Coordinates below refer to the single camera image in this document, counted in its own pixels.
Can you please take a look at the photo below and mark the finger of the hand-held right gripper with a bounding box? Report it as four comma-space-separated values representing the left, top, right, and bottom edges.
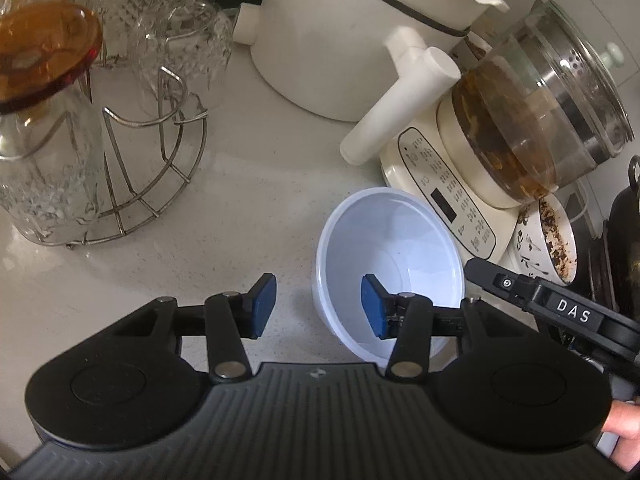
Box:
464, 256, 538, 313

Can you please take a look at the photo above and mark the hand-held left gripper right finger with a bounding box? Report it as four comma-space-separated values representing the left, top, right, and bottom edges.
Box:
361, 274, 536, 381

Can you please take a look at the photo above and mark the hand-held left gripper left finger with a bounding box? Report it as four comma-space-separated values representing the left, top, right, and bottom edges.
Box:
112, 273, 277, 383

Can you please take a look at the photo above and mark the light blue plastic bowl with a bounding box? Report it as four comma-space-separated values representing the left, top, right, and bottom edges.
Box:
310, 187, 467, 363

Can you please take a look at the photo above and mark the person's right hand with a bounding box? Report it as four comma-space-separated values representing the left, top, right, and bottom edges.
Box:
602, 400, 640, 472

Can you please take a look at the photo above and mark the dirty leaf print bowl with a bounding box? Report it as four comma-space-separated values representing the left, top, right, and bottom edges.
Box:
500, 194, 578, 286

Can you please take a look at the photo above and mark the cream kettle heating base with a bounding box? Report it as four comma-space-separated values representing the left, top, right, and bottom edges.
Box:
379, 125, 518, 266

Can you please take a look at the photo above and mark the black pot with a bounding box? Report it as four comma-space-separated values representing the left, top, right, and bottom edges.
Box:
602, 155, 640, 321

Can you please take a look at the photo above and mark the glass tea kettle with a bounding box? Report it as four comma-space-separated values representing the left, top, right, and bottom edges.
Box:
437, 0, 633, 206

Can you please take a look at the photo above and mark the white electric pot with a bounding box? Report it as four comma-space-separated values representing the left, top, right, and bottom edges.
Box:
234, 0, 513, 166

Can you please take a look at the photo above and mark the round wire cup rack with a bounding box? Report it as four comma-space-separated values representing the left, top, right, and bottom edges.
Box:
60, 0, 210, 248

